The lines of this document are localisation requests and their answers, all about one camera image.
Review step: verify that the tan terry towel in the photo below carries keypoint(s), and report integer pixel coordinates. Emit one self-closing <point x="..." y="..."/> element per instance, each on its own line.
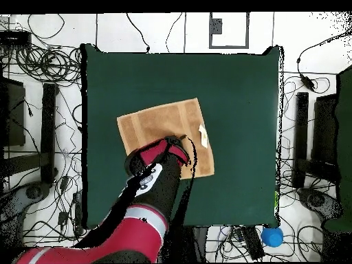
<point x="159" y="121"/>

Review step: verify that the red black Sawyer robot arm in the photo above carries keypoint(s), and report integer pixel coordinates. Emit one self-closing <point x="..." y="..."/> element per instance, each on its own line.
<point x="137" y="233"/>

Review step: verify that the black flat panel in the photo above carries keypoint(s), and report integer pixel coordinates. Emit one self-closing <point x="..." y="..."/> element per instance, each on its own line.
<point x="324" y="129"/>
<point x="13" y="115"/>

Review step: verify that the dark green table cloth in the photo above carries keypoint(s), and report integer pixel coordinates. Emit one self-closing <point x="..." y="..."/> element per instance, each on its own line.
<point x="233" y="165"/>

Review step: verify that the yellow green tag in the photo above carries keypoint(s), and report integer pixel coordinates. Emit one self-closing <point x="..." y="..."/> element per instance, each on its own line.
<point x="276" y="199"/>

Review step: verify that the black upright bar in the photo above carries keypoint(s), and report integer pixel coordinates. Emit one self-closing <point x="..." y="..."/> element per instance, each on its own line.
<point x="49" y="132"/>
<point x="302" y="123"/>

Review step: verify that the blue round object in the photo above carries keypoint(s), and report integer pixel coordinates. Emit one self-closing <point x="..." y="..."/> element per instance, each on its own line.
<point x="272" y="237"/>

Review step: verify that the dark grey stand base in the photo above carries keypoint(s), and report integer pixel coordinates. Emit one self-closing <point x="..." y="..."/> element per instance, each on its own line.
<point x="316" y="199"/>
<point x="16" y="203"/>

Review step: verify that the dark green hanging cloth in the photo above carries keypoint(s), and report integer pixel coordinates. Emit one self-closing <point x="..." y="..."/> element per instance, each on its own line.
<point x="347" y="137"/>

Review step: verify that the black box device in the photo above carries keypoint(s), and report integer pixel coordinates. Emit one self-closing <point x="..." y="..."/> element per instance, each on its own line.
<point x="15" y="38"/>

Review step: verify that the grey square floor frame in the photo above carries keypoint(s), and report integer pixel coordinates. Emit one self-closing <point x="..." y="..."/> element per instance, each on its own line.
<point x="216" y="26"/>

